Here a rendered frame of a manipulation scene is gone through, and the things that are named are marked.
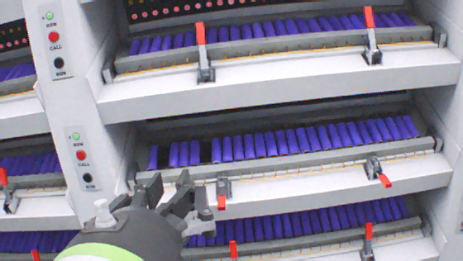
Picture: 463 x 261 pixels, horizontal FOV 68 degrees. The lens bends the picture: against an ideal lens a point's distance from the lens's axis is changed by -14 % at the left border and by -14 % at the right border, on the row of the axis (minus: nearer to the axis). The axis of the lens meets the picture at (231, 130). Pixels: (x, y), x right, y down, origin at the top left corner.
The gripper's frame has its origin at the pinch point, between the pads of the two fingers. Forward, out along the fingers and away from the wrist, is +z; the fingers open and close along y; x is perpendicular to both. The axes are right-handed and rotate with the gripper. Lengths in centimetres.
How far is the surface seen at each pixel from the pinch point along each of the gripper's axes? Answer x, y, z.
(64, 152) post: -4.2, 20.4, 13.3
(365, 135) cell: 1.7, -32.8, 23.0
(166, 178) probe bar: 3.9, 4.6, 19.5
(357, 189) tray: 9.3, -28.4, 15.6
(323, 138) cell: 1.2, -24.6, 23.8
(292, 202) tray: 10.1, -16.8, 16.3
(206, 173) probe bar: 3.8, -2.6, 19.3
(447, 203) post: 16, -48, 17
